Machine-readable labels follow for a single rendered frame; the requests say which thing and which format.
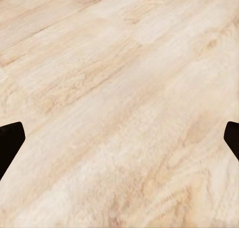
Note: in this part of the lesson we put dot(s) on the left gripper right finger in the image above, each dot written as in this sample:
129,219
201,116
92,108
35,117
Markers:
231,137

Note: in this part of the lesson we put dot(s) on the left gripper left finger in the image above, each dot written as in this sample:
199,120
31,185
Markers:
12,136

